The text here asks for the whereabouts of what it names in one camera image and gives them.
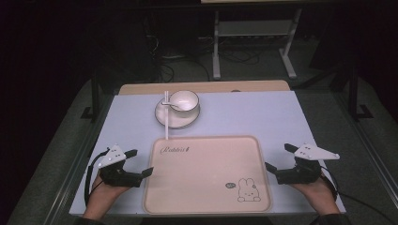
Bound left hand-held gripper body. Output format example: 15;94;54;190
98;143;144;188

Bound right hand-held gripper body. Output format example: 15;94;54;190
275;142;341;186

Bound person's left hand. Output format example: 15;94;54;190
88;173;132;208

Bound person's right hand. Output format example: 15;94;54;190
290;175;338;204

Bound white chopstick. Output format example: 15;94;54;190
163;90;168;141
165;90;170;141

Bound beige tray with rabbit print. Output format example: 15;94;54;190
142;134;273;216

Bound white plate with dark rim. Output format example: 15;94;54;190
154;97;202;130

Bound white spoon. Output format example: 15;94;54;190
161;100;185;112

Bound black metal stand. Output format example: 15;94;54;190
344;58;375;122
80;74;105;122

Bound white bowl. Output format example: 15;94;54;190
168;89;201;113

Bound wooden table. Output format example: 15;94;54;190
118;80;291;96

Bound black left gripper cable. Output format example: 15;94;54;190
84;149;111;207

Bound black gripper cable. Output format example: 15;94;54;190
84;149;111;207
319;166;398;221

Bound grey metal frame rail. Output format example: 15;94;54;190
42;93;117;225
330;93;398;201

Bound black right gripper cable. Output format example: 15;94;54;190
319;166;398;221

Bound black floor cables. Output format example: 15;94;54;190
143;15;261;84

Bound white metal desk frame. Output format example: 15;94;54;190
211;7;303;81

